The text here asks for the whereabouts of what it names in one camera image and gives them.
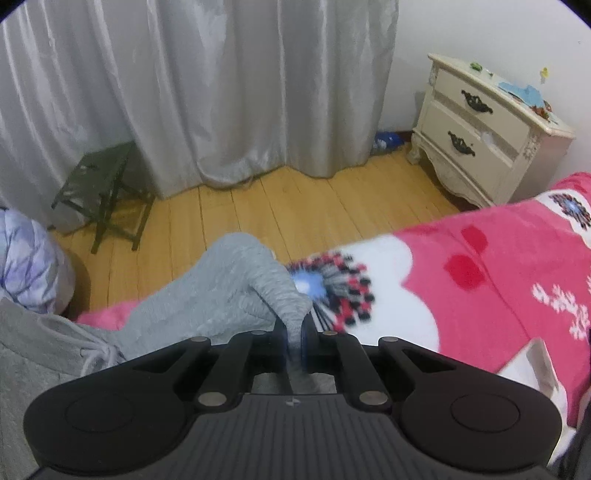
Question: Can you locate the cream nightstand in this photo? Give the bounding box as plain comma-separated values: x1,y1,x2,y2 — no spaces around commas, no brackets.
406,52,578,212

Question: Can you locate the blue paper cutout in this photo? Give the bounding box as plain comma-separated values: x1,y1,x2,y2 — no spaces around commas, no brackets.
498,81,549,107

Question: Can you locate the green folding stool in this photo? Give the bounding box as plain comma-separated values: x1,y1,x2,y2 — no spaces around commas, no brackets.
50,140,158,256

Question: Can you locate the pink floral bed blanket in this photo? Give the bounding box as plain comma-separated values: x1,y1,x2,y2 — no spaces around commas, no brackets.
75,172,591,430

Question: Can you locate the blue plastic bag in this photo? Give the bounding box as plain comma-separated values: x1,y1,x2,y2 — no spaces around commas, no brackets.
372,131,408,156

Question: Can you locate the grey hoodie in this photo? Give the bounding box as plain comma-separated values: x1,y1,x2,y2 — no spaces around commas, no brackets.
0,232,339,480

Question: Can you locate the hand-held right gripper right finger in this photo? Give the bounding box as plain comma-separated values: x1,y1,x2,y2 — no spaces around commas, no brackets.
299,316,463,412

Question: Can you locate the silver grey curtain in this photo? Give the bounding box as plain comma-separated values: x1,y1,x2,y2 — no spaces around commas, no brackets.
0,0,400,234

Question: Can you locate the white garment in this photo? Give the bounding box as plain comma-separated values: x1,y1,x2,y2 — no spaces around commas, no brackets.
499,338,570,418

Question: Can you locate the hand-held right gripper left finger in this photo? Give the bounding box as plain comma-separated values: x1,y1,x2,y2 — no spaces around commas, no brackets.
122,318,291,412

